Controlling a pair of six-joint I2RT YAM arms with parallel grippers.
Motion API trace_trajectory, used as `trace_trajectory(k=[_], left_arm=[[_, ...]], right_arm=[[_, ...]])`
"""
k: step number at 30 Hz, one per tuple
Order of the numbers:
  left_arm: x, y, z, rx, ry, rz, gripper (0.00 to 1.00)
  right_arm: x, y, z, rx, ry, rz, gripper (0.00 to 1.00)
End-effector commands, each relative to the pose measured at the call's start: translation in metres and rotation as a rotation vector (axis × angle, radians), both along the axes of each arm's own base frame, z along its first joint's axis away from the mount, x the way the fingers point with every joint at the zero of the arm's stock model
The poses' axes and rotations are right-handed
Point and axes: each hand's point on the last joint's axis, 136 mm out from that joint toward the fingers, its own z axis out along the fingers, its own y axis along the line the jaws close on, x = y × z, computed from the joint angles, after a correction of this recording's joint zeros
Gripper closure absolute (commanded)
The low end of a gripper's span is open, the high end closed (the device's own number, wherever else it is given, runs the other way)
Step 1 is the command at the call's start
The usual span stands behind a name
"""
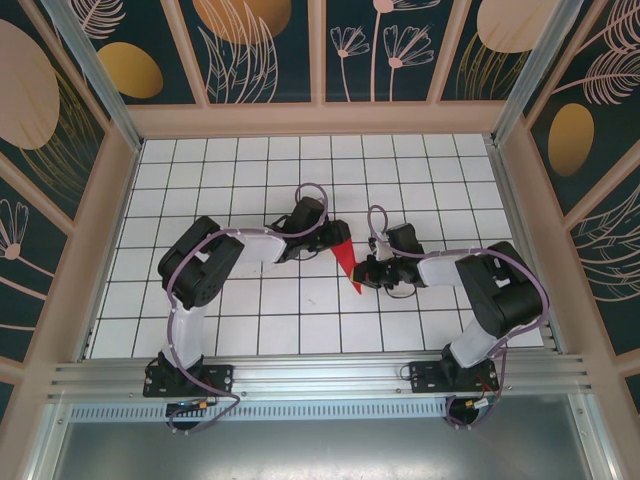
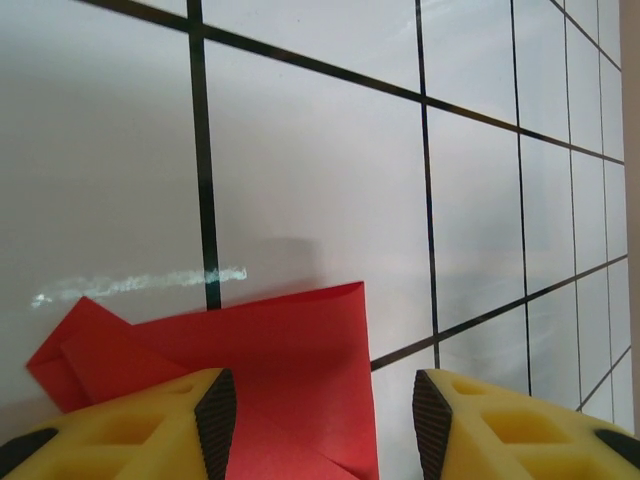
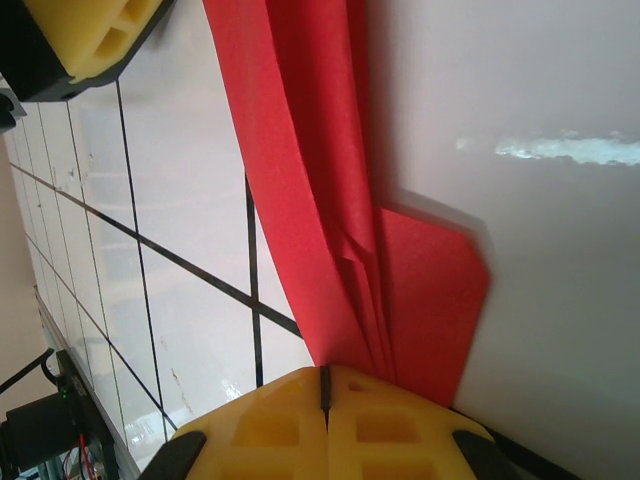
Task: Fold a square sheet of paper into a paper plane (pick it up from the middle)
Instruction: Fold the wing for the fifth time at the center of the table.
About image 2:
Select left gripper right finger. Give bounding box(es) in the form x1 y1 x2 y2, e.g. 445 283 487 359
412 368 640 480

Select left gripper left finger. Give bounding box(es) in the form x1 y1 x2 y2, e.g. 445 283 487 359
0 368 237 480

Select red paper sheet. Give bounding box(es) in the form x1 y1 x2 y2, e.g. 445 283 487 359
25 281 379 480

